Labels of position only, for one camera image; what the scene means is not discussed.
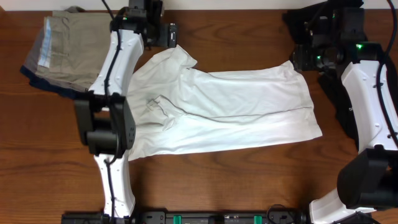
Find white printed t-shirt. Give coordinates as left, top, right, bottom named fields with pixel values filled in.
left=127, top=47, right=322, bottom=160

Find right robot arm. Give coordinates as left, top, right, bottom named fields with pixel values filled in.
left=291, top=41, right=397, bottom=223

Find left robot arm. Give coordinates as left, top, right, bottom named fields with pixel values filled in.
left=61, top=14, right=178, bottom=223

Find black t-shirt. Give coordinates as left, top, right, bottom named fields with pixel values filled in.
left=282, top=0, right=397, bottom=152

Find folded khaki trousers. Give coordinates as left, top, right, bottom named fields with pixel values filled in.
left=23, top=7, right=111, bottom=92

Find folded navy garment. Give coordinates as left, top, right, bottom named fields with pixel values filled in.
left=20, top=66, right=86, bottom=100

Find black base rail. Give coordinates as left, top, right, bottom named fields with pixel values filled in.
left=61, top=204, right=311, bottom=224

